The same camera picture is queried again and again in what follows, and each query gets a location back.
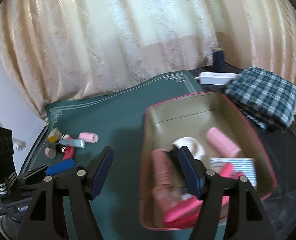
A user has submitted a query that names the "black dome cap object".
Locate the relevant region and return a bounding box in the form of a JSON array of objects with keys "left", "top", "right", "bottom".
[{"left": 48, "top": 141, "right": 63, "bottom": 153}]

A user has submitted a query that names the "silver blue tube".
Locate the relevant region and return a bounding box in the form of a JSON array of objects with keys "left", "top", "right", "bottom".
[{"left": 59, "top": 139, "right": 86, "bottom": 148}]

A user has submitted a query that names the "small pink hair roller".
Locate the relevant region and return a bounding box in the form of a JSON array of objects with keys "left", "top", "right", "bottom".
[{"left": 79, "top": 132, "right": 99, "bottom": 143}]

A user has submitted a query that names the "white blue printed packet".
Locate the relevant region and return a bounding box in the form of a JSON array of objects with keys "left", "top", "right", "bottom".
[{"left": 209, "top": 158, "right": 257, "bottom": 189}]

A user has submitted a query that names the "pink foam bendy roller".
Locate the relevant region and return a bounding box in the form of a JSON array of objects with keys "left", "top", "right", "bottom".
[{"left": 162, "top": 162, "right": 245, "bottom": 229}]

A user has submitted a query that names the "yellow small box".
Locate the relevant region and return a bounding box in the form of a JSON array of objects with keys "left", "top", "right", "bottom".
[{"left": 47, "top": 128, "right": 63, "bottom": 143}]

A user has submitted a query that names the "black white panda figurine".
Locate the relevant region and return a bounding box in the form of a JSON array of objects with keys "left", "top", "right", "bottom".
[{"left": 61, "top": 134, "right": 72, "bottom": 140}]

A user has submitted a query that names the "black table cover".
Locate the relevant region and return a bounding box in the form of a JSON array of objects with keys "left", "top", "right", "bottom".
[{"left": 190, "top": 62, "right": 296, "bottom": 240}]

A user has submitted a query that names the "green table mat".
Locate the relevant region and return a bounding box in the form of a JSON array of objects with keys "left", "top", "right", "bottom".
[{"left": 20, "top": 70, "right": 226, "bottom": 240}]

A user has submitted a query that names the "blue plaid folded cloth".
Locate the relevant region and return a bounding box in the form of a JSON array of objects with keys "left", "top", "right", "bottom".
[{"left": 224, "top": 67, "right": 296, "bottom": 131}]

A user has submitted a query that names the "beige patterned curtain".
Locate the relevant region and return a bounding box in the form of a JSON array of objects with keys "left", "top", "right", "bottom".
[{"left": 0, "top": 0, "right": 296, "bottom": 118}]

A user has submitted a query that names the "white power strip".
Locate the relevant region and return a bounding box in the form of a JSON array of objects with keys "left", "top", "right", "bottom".
[{"left": 198, "top": 72, "right": 238, "bottom": 85}]

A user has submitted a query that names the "dark blue thread spool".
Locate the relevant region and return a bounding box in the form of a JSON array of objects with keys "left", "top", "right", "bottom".
[{"left": 213, "top": 47, "right": 226, "bottom": 73}]

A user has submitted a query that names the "white power plug cable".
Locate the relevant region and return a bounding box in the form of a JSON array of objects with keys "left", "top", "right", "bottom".
[{"left": 13, "top": 137, "right": 27, "bottom": 152}]

